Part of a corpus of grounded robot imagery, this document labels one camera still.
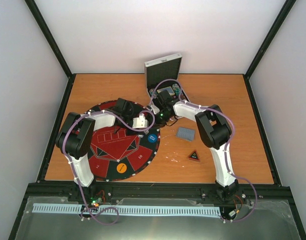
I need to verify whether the blue small blind button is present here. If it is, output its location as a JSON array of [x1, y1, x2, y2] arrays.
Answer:
[[148, 134, 158, 143]]

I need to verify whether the poker chip row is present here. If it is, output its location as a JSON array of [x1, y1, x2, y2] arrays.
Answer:
[[172, 83, 182, 97], [149, 88, 157, 99]]

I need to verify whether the grey card deck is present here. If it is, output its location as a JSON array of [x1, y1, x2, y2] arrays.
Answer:
[[176, 127, 195, 142]]

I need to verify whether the orange big blind button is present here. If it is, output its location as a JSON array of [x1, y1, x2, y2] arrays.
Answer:
[[116, 163, 127, 174]]

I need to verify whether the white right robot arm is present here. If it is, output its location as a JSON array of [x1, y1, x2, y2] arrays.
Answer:
[[149, 90, 239, 202]]

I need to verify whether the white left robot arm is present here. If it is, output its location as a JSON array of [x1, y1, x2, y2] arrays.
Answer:
[[55, 98, 155, 202]]

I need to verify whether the boxed card deck in case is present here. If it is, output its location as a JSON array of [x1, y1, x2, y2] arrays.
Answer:
[[157, 86, 175, 96]]

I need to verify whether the round red black poker mat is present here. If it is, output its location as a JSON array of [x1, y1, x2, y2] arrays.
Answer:
[[88, 100, 160, 182]]

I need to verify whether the aluminium poker chip case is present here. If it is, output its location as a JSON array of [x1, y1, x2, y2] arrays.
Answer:
[[144, 53, 190, 102]]

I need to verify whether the red black triangular button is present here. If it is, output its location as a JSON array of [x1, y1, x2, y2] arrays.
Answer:
[[188, 150, 200, 162]]

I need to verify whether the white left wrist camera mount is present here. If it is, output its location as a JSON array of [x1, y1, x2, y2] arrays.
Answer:
[[132, 113, 148, 129]]

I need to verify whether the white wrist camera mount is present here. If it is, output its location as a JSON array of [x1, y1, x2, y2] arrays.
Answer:
[[132, 113, 148, 129], [146, 103, 160, 115]]

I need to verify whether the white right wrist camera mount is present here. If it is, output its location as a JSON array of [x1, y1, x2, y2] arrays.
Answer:
[[146, 103, 160, 115]]

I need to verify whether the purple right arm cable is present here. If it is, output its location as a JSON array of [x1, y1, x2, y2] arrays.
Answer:
[[149, 78, 258, 224]]

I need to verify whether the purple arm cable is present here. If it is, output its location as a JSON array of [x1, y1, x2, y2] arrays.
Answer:
[[62, 109, 156, 226], [149, 78, 258, 224]]

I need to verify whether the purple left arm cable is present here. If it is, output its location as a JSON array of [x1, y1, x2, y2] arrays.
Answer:
[[62, 109, 156, 226]]

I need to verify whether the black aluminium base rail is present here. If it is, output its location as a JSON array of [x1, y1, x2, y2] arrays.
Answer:
[[24, 181, 293, 204]]

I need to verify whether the light blue cable duct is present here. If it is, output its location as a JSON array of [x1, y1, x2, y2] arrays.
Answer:
[[31, 203, 221, 218]]

